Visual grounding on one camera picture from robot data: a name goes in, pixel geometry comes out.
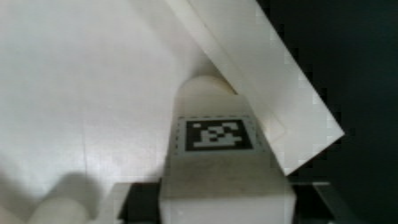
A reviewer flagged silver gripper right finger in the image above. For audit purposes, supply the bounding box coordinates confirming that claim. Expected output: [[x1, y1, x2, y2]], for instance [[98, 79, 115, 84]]
[[291, 182, 355, 224]]

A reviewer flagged white square table top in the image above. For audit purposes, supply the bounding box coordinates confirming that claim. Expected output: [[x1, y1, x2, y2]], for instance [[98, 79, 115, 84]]
[[0, 0, 343, 224]]

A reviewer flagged white table leg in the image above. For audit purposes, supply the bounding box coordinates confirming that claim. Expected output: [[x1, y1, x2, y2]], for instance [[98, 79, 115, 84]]
[[160, 76, 297, 224]]

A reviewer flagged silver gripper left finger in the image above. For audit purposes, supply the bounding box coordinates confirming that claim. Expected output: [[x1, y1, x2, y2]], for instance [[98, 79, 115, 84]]
[[94, 182, 161, 224]]

